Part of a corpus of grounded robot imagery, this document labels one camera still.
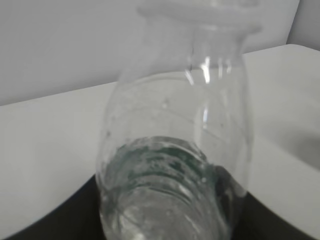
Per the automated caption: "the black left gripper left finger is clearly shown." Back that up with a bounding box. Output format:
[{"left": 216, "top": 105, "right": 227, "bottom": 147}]
[{"left": 6, "top": 175, "right": 106, "bottom": 240}]

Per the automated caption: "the clear water bottle green label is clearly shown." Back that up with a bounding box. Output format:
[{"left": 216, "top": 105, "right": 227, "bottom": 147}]
[{"left": 95, "top": 0, "right": 261, "bottom": 240}]

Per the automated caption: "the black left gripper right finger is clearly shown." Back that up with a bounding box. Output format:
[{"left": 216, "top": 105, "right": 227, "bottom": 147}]
[{"left": 232, "top": 193, "right": 313, "bottom": 240}]

